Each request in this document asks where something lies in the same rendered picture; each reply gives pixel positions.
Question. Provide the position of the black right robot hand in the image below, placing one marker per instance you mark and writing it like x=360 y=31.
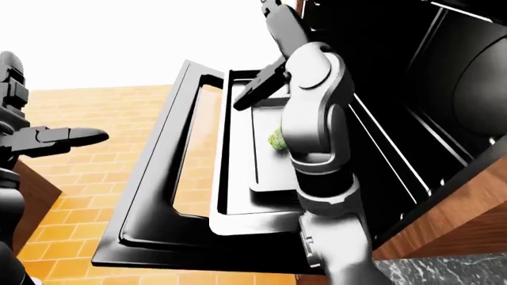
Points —
x=287 y=26

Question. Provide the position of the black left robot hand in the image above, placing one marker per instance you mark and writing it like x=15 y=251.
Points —
x=51 y=139

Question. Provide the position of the green broccoli floret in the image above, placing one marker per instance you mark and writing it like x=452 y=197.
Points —
x=278 y=139

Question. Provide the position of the black oven door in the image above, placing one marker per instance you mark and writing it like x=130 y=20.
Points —
x=158 y=178

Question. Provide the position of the black oven body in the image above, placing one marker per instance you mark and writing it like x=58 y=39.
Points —
x=416 y=89

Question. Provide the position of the wooden cabinet around oven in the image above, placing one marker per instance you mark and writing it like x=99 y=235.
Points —
x=455 y=213

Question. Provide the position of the dark marble counter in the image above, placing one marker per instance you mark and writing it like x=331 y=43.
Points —
x=443 y=270

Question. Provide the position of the brown wooden cabinet corner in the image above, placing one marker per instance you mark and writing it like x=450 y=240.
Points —
x=35 y=196

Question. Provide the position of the silver baking tray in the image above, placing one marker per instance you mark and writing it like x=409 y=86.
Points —
x=269 y=172

